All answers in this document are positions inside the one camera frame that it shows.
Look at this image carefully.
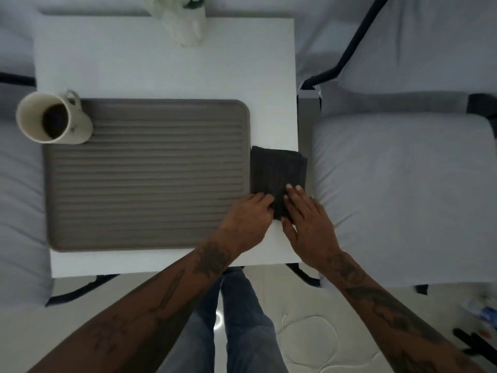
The person's right forearm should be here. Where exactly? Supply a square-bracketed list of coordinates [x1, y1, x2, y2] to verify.
[322, 252, 486, 373]

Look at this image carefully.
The person's leg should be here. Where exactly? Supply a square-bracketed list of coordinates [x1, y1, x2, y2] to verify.
[219, 267, 288, 373]
[157, 283, 222, 373]

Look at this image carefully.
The grey back cushion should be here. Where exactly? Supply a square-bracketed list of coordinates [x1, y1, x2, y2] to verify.
[338, 0, 497, 96]

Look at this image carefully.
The person's right hand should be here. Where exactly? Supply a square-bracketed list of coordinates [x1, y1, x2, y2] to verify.
[281, 183, 342, 271]

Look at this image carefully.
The person's left hand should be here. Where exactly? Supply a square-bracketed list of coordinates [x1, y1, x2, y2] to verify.
[215, 192, 275, 255]

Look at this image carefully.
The clear bottle blue label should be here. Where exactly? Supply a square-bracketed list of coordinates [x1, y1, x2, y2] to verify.
[462, 297, 497, 323]

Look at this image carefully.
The black metal stand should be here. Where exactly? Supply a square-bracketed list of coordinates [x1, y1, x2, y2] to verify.
[452, 328, 497, 366]

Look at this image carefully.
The white vase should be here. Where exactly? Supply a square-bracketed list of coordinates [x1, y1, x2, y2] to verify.
[163, 3, 207, 47]

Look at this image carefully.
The white cable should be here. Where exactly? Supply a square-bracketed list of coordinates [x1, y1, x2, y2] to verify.
[277, 314, 383, 373]

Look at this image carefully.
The white square side table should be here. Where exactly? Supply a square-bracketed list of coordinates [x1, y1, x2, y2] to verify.
[33, 13, 303, 279]

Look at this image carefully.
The dark grey cloth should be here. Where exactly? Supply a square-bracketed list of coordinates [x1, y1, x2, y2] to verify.
[250, 145, 308, 221]

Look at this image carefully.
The cream coffee mug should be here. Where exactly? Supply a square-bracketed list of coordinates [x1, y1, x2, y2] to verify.
[15, 89, 95, 146]

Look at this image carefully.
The grey ribbed tray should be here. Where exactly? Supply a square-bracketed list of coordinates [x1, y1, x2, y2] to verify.
[42, 98, 251, 253]

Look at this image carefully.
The grey chair on left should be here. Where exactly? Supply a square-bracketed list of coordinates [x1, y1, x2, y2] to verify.
[0, 71, 119, 307]

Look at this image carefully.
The person's left leg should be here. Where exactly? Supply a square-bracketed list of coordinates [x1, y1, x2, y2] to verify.
[157, 283, 222, 373]

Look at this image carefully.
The person's left forearm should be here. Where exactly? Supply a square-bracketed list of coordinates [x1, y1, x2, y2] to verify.
[27, 238, 238, 373]

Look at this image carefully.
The person's right leg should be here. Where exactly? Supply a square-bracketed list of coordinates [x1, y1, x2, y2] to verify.
[219, 267, 288, 373]

